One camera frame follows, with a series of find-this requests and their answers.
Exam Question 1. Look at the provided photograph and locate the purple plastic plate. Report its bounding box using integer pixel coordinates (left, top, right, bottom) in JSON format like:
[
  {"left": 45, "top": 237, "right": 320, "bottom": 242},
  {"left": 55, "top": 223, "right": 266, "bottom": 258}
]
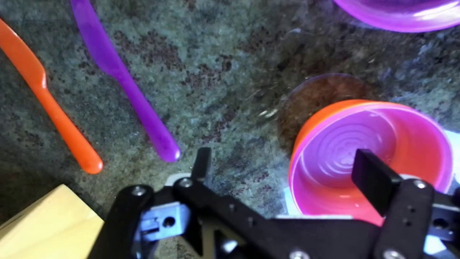
[{"left": 333, "top": 0, "right": 460, "bottom": 35}]

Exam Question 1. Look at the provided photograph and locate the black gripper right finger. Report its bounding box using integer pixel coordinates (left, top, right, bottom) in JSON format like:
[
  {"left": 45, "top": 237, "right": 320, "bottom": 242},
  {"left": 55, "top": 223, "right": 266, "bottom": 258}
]
[{"left": 351, "top": 148, "right": 460, "bottom": 259}]

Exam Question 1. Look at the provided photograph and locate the purple plastic bowl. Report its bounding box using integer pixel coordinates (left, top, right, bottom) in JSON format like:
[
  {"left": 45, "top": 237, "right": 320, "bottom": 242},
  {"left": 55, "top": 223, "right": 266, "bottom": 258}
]
[{"left": 289, "top": 101, "right": 455, "bottom": 227}]

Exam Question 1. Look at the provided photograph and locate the orange plastic fork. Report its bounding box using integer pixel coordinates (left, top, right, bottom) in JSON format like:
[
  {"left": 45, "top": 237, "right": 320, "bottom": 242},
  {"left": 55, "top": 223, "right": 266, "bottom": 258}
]
[{"left": 0, "top": 19, "right": 105, "bottom": 176}]

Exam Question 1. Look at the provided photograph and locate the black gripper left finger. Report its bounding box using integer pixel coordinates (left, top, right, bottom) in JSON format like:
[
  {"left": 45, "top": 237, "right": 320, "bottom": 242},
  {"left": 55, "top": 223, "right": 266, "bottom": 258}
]
[{"left": 91, "top": 147, "right": 271, "bottom": 259}]

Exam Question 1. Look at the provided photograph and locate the purple plastic knife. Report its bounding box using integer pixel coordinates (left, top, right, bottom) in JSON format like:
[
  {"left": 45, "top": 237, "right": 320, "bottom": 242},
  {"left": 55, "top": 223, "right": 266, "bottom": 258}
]
[{"left": 70, "top": 0, "right": 183, "bottom": 164}]

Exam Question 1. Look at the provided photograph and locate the wooden knife block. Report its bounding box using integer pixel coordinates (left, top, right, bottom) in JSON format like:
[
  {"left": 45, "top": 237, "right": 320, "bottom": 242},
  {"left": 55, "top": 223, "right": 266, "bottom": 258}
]
[{"left": 0, "top": 184, "right": 107, "bottom": 259}]

